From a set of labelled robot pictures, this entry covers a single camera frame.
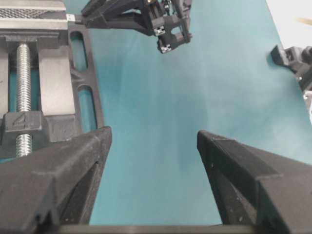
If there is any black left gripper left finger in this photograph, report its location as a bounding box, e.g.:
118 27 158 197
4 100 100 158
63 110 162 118
0 126 112 234

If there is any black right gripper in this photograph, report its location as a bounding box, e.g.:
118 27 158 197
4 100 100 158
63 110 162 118
81 0 193 54

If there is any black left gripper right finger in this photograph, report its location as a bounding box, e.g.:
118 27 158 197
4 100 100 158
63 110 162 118
197 130 312 234

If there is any black USB cable with plug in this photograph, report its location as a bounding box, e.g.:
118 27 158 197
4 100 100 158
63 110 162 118
66 13 85 24

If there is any black bench vise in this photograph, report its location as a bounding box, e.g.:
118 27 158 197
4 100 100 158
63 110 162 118
0 0 104 159

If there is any silver vise screw handle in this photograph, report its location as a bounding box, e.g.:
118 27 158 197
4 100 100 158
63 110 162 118
16 43 32 157

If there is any black frame bracket right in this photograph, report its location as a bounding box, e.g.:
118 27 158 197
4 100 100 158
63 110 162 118
270 45 312 120

